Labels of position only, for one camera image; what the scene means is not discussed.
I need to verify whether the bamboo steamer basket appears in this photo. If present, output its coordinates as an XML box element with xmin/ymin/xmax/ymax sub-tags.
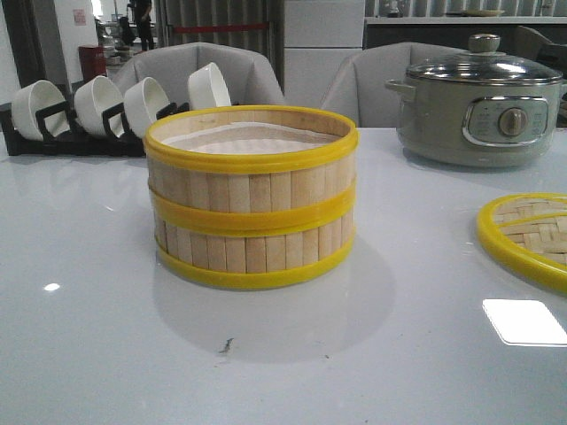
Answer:
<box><xmin>154</xmin><ymin>211</ymin><xmax>355</xmax><ymax>290</ymax></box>
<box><xmin>144</xmin><ymin>105</ymin><xmax>359</xmax><ymax>237</ymax></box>

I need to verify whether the woven bamboo steamer lid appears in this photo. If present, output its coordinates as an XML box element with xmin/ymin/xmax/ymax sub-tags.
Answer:
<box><xmin>477</xmin><ymin>192</ymin><xmax>566</xmax><ymax>294</ymax></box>

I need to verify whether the left grey chair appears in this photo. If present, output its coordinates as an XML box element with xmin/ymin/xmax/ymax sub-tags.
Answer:
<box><xmin>112</xmin><ymin>42</ymin><xmax>285</xmax><ymax>104</ymax></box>

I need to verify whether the grey chair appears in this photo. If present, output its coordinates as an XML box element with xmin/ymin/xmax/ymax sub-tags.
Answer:
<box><xmin>112</xmin><ymin>42</ymin><xmax>285</xmax><ymax>104</ymax></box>
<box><xmin>321</xmin><ymin>42</ymin><xmax>462</xmax><ymax>128</ymax></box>

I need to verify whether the right grey chair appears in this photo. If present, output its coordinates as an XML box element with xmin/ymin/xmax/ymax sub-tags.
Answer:
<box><xmin>321</xmin><ymin>42</ymin><xmax>462</xmax><ymax>128</ymax></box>

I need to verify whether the white bowl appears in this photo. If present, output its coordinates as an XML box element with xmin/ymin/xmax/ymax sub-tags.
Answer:
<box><xmin>74</xmin><ymin>75</ymin><xmax>123</xmax><ymax>138</ymax></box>
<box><xmin>187</xmin><ymin>62</ymin><xmax>231</xmax><ymax>110</ymax></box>
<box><xmin>12</xmin><ymin>80</ymin><xmax>65</xmax><ymax>141</ymax></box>
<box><xmin>124</xmin><ymin>77</ymin><xmax>170</xmax><ymax>138</ymax></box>

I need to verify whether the white cabinet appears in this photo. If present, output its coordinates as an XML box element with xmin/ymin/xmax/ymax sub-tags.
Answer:
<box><xmin>283</xmin><ymin>1</ymin><xmax>365</xmax><ymax>107</ymax></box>

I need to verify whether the grey electric cooking pot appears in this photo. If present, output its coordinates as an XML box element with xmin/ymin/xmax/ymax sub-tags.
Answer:
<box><xmin>385</xmin><ymin>77</ymin><xmax>566</xmax><ymax>167</ymax></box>

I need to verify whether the black dish rack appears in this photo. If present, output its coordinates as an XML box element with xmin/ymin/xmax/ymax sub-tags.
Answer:
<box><xmin>0</xmin><ymin>102</ymin><xmax>190</xmax><ymax>158</ymax></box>

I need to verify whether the red bin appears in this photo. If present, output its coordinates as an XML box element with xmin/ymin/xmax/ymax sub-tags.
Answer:
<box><xmin>78</xmin><ymin>45</ymin><xmax>106</xmax><ymax>82</ymax></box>

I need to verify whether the person in black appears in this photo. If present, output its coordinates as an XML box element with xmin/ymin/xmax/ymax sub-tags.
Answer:
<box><xmin>128</xmin><ymin>0</ymin><xmax>154</xmax><ymax>51</ymax></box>

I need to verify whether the glass pot lid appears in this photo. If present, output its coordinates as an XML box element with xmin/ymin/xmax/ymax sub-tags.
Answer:
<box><xmin>407</xmin><ymin>34</ymin><xmax>563</xmax><ymax>86</ymax></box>

